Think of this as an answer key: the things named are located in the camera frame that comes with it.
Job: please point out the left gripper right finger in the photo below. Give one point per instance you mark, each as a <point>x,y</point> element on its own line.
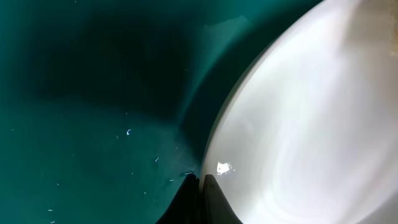
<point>216,209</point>

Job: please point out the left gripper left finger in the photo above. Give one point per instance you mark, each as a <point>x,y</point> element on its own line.
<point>182,209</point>

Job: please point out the white plate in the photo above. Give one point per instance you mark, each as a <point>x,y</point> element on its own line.
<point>310,134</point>

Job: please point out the teal plastic tray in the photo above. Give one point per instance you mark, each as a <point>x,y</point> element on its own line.
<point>107,105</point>

